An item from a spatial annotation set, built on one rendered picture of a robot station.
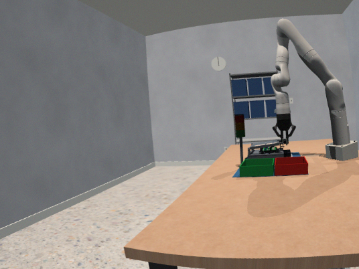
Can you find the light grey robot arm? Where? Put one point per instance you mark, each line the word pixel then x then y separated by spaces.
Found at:
pixel 334 90

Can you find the red bin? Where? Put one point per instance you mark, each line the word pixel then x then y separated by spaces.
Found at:
pixel 291 168

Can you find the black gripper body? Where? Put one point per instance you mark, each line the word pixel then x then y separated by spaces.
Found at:
pixel 283 119

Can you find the green open tray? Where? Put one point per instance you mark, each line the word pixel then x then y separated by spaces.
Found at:
pixel 263 167

